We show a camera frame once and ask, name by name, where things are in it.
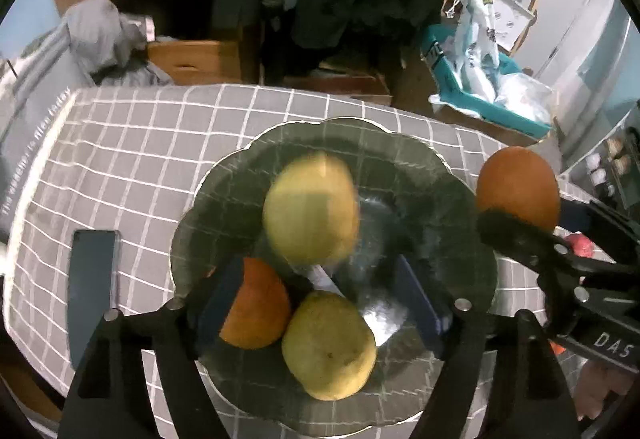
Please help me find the wooden drawer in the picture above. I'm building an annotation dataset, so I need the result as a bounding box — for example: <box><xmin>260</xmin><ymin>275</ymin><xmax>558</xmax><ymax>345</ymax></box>
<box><xmin>145</xmin><ymin>39</ymin><xmax>261</xmax><ymax>86</ymax></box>

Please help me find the white patterned box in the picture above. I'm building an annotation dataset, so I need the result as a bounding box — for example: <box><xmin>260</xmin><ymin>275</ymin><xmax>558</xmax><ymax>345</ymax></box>
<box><xmin>492</xmin><ymin>0</ymin><xmax>537</xmax><ymax>55</ymax></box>

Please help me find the yellow-green pear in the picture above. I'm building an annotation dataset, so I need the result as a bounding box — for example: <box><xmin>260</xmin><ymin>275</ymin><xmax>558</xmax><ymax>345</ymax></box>
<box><xmin>281</xmin><ymin>290</ymin><xmax>377</xmax><ymax>401</ymax></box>
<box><xmin>262</xmin><ymin>152</ymin><xmax>361</xmax><ymax>266</ymax></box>

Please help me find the large cardboard box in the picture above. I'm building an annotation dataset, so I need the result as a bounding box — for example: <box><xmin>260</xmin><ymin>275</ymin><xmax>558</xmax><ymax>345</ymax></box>
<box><xmin>430</xmin><ymin>104</ymin><xmax>538</xmax><ymax>147</ymax></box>

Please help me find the grey checked tablecloth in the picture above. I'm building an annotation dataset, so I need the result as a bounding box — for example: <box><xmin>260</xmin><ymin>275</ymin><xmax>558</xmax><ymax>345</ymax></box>
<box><xmin>5</xmin><ymin>84</ymin><xmax>616</xmax><ymax>439</ymax></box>

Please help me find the red apple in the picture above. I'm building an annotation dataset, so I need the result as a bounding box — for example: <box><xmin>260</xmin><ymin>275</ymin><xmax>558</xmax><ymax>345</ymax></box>
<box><xmin>562</xmin><ymin>233</ymin><xmax>594</xmax><ymax>260</ymax></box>

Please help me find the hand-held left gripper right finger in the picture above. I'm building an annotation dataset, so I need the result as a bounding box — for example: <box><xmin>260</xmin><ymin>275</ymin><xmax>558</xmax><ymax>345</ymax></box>
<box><xmin>395</xmin><ymin>255</ymin><xmax>581</xmax><ymax>439</ymax></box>

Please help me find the dark green glass bowl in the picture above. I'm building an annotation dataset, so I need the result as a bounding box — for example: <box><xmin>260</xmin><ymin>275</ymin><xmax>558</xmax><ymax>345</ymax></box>
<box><xmin>169</xmin><ymin>116</ymin><xmax>498</xmax><ymax>437</ymax></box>

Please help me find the dark smartphone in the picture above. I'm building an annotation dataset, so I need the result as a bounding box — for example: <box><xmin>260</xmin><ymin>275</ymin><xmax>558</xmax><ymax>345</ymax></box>
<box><xmin>67</xmin><ymin>229</ymin><xmax>122</xmax><ymax>370</ymax></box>

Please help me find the large orange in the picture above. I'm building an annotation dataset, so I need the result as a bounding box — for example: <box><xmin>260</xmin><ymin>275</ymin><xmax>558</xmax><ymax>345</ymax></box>
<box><xmin>219</xmin><ymin>258</ymin><xmax>292</xmax><ymax>350</ymax></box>

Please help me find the white door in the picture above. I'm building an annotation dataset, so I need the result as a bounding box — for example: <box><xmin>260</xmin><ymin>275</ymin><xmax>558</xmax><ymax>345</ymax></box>
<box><xmin>520</xmin><ymin>0</ymin><xmax>631</xmax><ymax>155</ymax></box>

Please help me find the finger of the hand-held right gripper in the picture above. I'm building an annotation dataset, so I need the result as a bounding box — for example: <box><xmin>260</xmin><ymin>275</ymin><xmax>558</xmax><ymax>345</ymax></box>
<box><xmin>555</xmin><ymin>198</ymin><xmax>640</xmax><ymax>270</ymax></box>
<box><xmin>476</xmin><ymin>209</ymin><xmax>601</xmax><ymax>300</ymax></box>

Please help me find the person's right hand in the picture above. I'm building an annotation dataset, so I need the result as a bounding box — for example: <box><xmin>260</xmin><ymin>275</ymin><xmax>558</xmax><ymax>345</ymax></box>
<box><xmin>575</xmin><ymin>359</ymin><xmax>637</xmax><ymax>422</ymax></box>

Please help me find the small orange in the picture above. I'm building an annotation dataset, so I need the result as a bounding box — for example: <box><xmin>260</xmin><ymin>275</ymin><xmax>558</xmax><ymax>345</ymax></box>
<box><xmin>475</xmin><ymin>146</ymin><xmax>561</xmax><ymax>232</ymax></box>

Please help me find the grey laundry bag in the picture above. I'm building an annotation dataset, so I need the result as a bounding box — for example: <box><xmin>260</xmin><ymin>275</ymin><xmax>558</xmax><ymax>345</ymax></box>
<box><xmin>0</xmin><ymin>32</ymin><xmax>81</xmax><ymax>240</ymax></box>

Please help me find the clear plastic bag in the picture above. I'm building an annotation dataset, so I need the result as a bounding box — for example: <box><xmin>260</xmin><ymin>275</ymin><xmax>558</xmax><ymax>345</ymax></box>
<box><xmin>492</xmin><ymin>72</ymin><xmax>556</xmax><ymax>125</ymax></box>

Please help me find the small cardboard box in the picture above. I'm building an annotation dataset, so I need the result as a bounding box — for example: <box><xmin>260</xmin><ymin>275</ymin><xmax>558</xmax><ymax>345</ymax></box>
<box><xmin>282</xmin><ymin>64</ymin><xmax>393</xmax><ymax>106</ymax></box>

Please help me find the teal box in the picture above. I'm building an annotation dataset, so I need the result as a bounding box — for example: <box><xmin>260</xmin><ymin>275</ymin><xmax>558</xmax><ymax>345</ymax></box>
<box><xmin>420</xmin><ymin>24</ymin><xmax>553</xmax><ymax>140</ymax></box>

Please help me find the grey cloth pile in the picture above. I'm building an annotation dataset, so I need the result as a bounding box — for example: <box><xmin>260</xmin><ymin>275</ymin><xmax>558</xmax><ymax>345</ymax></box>
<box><xmin>50</xmin><ymin>0</ymin><xmax>173</xmax><ymax>87</ymax></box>

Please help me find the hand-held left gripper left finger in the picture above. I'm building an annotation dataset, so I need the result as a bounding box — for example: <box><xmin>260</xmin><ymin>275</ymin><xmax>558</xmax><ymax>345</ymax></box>
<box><xmin>60</xmin><ymin>259</ymin><xmax>251</xmax><ymax>439</ymax></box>

